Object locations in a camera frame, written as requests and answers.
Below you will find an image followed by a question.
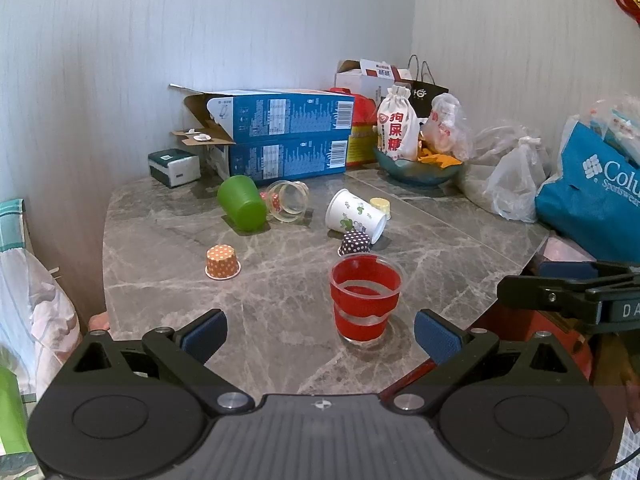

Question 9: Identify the clear plastic bag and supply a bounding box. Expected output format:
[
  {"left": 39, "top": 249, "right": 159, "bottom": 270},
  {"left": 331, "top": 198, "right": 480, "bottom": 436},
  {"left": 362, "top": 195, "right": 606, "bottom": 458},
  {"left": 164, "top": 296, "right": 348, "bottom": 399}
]
[{"left": 459, "top": 119, "right": 554, "bottom": 223}]

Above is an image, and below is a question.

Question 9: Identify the black paper bag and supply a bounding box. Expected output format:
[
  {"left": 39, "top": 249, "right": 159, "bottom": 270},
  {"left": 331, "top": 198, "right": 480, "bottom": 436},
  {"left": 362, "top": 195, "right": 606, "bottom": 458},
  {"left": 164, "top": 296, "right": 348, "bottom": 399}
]
[{"left": 406, "top": 54, "right": 450, "bottom": 117}]

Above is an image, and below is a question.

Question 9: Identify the plastic bag of snacks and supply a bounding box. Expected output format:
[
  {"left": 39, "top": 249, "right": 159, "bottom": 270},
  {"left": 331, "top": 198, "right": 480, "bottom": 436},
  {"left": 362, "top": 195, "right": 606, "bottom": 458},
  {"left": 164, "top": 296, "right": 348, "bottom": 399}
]
[{"left": 420, "top": 93, "right": 474, "bottom": 162}]

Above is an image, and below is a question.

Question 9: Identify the clear glass jar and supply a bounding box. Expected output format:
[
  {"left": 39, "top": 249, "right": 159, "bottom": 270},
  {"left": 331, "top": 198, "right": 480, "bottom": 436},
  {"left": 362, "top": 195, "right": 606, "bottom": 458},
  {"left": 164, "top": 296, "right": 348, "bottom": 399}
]
[{"left": 260, "top": 180, "right": 310, "bottom": 223}]

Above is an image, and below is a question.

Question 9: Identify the red clear plastic cup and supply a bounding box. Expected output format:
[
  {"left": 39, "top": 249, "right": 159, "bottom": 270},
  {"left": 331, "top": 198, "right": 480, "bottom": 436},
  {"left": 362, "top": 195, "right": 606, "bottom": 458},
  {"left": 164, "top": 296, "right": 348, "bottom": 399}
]
[{"left": 329, "top": 253, "right": 405, "bottom": 345}]

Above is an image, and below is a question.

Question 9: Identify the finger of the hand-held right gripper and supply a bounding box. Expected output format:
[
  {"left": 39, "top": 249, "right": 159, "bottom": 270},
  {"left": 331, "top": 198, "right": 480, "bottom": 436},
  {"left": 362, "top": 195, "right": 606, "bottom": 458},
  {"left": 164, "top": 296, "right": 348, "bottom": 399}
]
[
  {"left": 538, "top": 259, "right": 640, "bottom": 282},
  {"left": 496, "top": 274, "right": 607, "bottom": 324}
]

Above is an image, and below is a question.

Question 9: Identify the green white tissue pack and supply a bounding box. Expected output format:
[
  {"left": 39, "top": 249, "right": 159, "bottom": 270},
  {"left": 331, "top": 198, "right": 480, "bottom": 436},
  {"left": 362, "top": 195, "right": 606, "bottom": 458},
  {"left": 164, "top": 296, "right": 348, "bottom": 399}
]
[{"left": 147, "top": 148, "right": 202, "bottom": 189}]

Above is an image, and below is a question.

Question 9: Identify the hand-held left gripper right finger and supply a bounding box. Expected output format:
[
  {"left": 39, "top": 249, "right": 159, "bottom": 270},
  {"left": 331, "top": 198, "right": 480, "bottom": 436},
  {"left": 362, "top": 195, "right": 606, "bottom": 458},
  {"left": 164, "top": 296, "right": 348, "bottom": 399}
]
[{"left": 392, "top": 308, "right": 594, "bottom": 413}]

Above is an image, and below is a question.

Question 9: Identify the orange polka dot paper cup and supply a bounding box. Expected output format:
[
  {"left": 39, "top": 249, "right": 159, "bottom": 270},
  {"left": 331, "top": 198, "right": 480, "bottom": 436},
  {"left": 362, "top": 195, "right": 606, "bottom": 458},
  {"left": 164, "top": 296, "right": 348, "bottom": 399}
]
[{"left": 205, "top": 244, "right": 242, "bottom": 280}]

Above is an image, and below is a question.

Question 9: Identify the orange snack packet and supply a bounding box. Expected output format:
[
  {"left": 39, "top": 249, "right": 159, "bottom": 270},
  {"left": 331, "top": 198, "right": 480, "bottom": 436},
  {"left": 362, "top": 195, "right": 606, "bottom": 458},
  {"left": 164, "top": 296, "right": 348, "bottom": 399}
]
[{"left": 417, "top": 146, "right": 464, "bottom": 168}]

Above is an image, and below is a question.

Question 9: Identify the teal bowl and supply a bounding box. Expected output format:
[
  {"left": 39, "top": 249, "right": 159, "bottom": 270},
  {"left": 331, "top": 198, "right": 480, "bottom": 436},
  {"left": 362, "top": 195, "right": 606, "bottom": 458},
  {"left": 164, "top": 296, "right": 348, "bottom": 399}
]
[{"left": 372, "top": 147, "right": 465, "bottom": 187}]

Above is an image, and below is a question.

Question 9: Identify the blue shopping bag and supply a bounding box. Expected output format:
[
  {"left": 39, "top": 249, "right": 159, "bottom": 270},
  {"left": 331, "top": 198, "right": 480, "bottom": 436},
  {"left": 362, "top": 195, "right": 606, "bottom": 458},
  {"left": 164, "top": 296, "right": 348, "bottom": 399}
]
[{"left": 534, "top": 122, "right": 640, "bottom": 264}]

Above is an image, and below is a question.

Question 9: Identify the white drawstring pouch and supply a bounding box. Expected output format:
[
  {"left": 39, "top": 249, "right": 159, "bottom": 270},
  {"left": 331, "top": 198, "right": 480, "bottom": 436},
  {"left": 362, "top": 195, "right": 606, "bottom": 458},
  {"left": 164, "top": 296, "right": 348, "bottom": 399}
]
[{"left": 375, "top": 85, "right": 421, "bottom": 162}]

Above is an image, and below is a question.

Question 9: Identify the green packet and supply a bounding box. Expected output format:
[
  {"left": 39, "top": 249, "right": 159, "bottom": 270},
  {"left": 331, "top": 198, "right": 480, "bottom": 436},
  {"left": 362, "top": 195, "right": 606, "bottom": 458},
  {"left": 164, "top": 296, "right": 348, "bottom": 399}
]
[{"left": 0, "top": 364, "right": 32, "bottom": 457}]

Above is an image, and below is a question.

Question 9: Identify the red yellow tin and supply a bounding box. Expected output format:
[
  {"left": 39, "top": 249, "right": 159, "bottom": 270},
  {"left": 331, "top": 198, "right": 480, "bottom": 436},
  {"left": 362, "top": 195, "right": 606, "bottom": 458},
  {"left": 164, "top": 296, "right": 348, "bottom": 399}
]
[{"left": 347, "top": 94, "right": 382, "bottom": 167}]

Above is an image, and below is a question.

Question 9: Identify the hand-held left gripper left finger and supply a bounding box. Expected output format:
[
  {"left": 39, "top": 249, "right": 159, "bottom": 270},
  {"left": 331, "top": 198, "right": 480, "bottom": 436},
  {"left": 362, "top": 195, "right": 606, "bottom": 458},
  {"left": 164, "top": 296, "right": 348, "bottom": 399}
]
[{"left": 48, "top": 308, "right": 256, "bottom": 415}]

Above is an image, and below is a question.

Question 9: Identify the white paper cup green print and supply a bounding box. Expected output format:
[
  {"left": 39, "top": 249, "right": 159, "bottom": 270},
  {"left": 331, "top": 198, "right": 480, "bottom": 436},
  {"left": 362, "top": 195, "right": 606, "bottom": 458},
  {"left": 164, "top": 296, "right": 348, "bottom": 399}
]
[{"left": 325, "top": 188, "right": 388, "bottom": 245}]

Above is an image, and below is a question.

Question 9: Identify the red stool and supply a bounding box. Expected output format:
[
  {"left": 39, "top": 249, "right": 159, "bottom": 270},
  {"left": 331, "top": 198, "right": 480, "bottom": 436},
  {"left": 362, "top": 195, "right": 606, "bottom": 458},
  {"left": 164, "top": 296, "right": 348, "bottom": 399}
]
[{"left": 384, "top": 304, "right": 595, "bottom": 402}]

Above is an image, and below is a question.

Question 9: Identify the blue cardboard box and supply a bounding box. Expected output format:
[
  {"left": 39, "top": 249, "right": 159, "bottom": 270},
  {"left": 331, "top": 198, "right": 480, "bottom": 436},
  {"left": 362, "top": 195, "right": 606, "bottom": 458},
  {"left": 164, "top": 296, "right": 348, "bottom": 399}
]
[
  {"left": 171, "top": 129, "right": 351, "bottom": 184},
  {"left": 168, "top": 83, "right": 356, "bottom": 145}
]

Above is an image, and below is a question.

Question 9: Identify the green checkered cloth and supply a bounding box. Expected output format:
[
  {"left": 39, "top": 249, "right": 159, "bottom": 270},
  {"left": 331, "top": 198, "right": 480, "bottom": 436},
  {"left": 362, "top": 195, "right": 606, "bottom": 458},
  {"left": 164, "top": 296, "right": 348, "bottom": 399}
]
[{"left": 0, "top": 198, "right": 34, "bottom": 254}]

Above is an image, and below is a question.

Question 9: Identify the green plastic cup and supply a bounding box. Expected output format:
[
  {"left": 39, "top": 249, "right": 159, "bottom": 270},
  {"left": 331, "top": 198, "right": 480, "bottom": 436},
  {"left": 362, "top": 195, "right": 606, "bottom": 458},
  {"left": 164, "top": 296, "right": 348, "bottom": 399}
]
[{"left": 217, "top": 175, "right": 269, "bottom": 232}]

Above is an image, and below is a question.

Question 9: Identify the white plastic bag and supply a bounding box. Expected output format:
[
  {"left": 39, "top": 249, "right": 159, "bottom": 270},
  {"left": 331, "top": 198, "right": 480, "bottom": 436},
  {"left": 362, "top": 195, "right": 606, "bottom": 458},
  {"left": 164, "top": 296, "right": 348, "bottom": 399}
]
[{"left": 0, "top": 247, "right": 82, "bottom": 402}]

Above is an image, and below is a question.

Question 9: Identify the white cardboard carry box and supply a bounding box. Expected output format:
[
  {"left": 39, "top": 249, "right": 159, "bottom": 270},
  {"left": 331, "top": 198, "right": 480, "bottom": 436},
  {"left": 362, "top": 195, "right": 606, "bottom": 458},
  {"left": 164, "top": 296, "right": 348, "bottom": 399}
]
[{"left": 334, "top": 59, "right": 416, "bottom": 107}]

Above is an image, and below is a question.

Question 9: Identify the dark polka dot paper cup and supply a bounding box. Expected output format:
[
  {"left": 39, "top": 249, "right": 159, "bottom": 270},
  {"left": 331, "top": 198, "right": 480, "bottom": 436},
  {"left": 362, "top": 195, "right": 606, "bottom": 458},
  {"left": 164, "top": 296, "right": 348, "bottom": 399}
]
[{"left": 338, "top": 230, "right": 372, "bottom": 257}]

